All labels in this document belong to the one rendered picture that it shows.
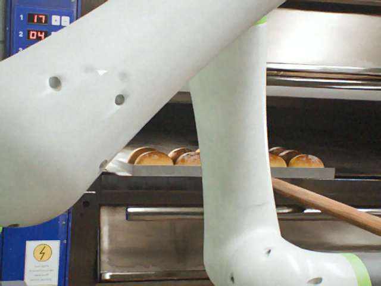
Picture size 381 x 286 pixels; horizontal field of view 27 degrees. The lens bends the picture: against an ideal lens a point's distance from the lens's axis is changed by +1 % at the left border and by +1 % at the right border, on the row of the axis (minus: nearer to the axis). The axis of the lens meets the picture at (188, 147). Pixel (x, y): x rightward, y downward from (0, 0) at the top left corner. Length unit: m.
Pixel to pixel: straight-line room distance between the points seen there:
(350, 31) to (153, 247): 0.75
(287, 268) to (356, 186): 1.25
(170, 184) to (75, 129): 1.34
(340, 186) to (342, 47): 0.36
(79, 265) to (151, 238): 0.19
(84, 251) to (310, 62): 0.73
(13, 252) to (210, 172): 0.94
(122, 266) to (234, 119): 1.02
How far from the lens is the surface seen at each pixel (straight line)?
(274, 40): 2.00
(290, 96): 1.86
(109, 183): 1.89
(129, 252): 1.94
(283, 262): 0.91
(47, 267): 1.88
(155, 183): 1.92
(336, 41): 2.08
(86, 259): 1.93
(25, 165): 0.59
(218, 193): 0.99
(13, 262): 1.87
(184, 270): 1.95
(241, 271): 0.95
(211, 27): 0.70
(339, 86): 1.92
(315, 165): 2.08
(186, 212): 1.56
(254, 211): 1.00
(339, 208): 1.51
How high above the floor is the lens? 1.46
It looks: 6 degrees down
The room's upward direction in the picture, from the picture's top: 4 degrees clockwise
